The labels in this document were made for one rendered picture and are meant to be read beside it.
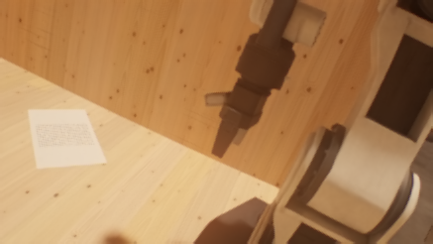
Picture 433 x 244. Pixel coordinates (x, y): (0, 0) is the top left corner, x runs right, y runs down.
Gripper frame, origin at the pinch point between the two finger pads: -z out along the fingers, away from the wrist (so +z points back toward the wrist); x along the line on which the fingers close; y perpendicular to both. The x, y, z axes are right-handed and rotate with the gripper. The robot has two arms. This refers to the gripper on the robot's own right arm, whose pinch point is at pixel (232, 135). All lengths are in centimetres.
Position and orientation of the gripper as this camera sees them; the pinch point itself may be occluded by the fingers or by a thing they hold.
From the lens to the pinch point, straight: 57.7
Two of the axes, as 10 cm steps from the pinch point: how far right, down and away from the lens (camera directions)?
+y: 8.7, 4.5, -2.1
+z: 3.9, -8.8, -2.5
